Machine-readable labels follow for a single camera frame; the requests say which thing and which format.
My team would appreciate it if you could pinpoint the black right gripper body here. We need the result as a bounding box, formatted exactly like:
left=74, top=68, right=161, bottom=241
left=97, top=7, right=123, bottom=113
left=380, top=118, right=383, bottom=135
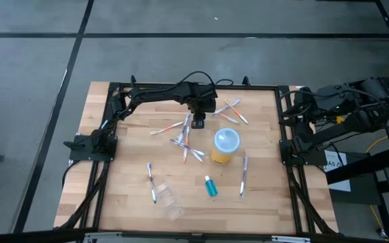
left=294, top=90, right=318, bottom=117

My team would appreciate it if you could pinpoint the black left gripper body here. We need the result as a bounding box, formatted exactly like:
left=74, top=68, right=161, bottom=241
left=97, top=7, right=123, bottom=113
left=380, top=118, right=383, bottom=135
left=188, top=97, right=217, bottom=122

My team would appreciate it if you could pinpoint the unwrapped orange white toothbrush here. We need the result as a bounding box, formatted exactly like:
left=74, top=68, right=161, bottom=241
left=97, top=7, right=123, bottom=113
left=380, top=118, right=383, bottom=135
left=149, top=121, right=184, bottom=136

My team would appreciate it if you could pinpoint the yellow disinfecting wipes canister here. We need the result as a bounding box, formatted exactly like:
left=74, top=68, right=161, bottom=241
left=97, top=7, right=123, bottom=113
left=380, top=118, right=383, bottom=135
left=209, top=127, right=241, bottom=166

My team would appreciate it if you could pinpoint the teal mouthwash bottle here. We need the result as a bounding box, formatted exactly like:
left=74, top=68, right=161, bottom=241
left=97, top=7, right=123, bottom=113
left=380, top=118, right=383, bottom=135
left=203, top=174, right=219, bottom=198

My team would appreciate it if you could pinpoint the clear acrylic organizer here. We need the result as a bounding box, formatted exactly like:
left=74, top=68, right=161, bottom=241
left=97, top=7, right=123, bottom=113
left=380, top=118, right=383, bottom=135
left=154, top=181, right=186, bottom=222

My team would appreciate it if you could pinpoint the black stand beam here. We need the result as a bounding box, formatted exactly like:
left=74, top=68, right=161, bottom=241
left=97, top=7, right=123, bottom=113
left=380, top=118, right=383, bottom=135
left=326, top=148, right=389, bottom=186

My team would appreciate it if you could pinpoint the white paper sign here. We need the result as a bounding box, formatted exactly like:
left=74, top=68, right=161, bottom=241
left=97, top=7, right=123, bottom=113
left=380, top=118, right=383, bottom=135
left=323, top=149, right=351, bottom=192

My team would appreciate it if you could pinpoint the black crossbar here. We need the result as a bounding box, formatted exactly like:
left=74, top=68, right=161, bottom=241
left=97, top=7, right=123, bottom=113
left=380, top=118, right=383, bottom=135
left=0, top=226, right=389, bottom=243

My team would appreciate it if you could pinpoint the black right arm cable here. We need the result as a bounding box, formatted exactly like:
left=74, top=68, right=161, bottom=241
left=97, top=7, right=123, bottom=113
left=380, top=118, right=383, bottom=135
left=278, top=88, right=317, bottom=128

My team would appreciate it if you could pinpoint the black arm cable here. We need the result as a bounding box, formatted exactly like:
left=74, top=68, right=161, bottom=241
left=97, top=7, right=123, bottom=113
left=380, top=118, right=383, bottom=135
left=177, top=70, right=234, bottom=89
left=278, top=88, right=317, bottom=128

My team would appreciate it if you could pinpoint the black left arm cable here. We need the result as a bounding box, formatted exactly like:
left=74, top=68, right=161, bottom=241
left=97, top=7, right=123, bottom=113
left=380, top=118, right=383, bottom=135
left=177, top=70, right=234, bottom=89

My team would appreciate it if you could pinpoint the yellow cable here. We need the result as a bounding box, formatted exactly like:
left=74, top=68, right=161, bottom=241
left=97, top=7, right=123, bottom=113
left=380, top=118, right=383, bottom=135
left=364, top=134, right=389, bottom=239

